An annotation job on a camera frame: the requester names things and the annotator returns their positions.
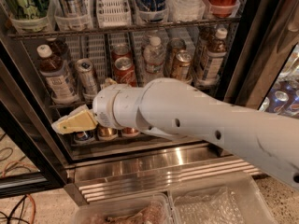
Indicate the open fridge door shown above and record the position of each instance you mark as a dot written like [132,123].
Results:
[25,122]

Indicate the right clear plastic bin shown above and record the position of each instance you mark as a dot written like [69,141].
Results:
[222,199]

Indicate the red can bottom shelf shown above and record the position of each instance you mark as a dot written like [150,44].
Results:
[129,132]

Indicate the rear gold can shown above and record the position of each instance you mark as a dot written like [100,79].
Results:
[174,45]

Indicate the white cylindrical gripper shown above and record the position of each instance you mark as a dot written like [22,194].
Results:
[103,106]

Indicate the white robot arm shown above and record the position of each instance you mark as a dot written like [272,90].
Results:
[174,110]

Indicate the front gold can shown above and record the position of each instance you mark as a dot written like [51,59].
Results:
[181,65]

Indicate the blue pepsi can bottom shelf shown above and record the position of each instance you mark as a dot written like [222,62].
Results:
[84,136]

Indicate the steel fridge base grille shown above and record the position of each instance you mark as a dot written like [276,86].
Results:
[151,170]

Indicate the front red coca-cola can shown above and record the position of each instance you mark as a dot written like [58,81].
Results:
[124,71]

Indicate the clear water bottle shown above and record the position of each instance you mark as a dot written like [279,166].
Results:
[154,59]

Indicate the silver redbull can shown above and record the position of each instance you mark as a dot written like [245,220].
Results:
[88,78]

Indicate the gold can bottom shelf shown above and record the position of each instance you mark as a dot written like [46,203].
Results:
[106,133]

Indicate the front left tea bottle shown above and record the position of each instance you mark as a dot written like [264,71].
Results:
[57,75]

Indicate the left clear plastic bin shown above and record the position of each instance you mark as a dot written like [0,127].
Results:
[153,208]

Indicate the green can top shelf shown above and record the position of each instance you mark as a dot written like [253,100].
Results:
[28,9]

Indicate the clear plastic bin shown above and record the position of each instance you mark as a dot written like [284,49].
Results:
[153,208]
[222,199]

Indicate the tea bottle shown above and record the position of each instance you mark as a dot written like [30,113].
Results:
[57,75]
[213,54]

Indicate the front right tea bottle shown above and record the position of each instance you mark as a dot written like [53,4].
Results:
[213,54]

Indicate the rear red coca-cola can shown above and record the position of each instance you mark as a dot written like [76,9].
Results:
[120,50]

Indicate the empty white basket top shelf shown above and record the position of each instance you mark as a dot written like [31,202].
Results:
[113,13]

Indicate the pepsi can right fridge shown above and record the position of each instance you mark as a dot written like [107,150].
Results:
[277,100]

